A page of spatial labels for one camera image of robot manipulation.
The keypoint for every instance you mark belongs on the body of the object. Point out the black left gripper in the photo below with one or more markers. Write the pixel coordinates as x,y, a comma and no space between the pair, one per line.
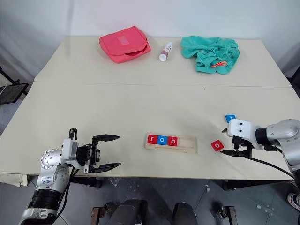
90,154

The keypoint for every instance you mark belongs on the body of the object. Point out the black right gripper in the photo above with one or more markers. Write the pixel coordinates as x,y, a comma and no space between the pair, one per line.
241,145

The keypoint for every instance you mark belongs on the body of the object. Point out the clear plastic tray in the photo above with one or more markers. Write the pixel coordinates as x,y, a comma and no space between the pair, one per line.
187,144

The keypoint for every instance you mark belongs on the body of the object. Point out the red letter tile b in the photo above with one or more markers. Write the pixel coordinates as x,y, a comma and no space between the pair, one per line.
173,141

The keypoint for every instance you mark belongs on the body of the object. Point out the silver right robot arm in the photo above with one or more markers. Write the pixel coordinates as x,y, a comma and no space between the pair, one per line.
283,133

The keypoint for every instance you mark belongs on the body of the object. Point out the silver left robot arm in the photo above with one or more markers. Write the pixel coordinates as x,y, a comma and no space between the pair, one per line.
50,161

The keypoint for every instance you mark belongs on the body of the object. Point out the blue letter tile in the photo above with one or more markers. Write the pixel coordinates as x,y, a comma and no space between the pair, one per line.
162,140
229,117

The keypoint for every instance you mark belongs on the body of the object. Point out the clear plastic scrap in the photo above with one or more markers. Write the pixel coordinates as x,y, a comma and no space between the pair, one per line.
114,181

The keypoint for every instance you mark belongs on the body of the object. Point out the dark rounded shape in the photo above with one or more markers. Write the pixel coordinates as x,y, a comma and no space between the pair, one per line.
186,214

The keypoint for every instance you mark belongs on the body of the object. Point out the white sneaker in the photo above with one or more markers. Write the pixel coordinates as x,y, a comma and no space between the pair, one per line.
294,200

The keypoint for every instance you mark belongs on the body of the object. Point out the black chair edge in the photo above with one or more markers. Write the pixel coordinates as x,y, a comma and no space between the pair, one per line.
296,77

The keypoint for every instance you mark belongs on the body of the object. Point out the green crumpled cloth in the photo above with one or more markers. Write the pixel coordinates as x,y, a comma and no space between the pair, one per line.
206,51

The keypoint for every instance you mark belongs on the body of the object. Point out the pink fabric pouch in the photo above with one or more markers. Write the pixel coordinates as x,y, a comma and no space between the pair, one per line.
124,45

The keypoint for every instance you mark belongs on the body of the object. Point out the white plastic bottle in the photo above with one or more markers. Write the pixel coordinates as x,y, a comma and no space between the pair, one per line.
166,52

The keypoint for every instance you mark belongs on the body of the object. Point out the black metal stand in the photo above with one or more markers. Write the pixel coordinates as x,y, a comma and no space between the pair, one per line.
11,92

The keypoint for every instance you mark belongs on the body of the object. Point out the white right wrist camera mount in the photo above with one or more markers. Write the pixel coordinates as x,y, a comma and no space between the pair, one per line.
241,130

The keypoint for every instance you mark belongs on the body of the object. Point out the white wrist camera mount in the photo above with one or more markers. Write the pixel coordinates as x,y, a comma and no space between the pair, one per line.
70,152
241,130

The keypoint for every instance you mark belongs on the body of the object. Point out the black table frame bar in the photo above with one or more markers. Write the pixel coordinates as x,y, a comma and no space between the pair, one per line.
253,184
86,181

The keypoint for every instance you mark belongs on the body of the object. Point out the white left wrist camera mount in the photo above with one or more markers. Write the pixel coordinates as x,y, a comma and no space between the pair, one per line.
70,152

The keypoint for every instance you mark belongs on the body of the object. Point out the rusty metal bracket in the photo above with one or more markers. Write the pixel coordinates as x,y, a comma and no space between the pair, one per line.
226,215
98,214

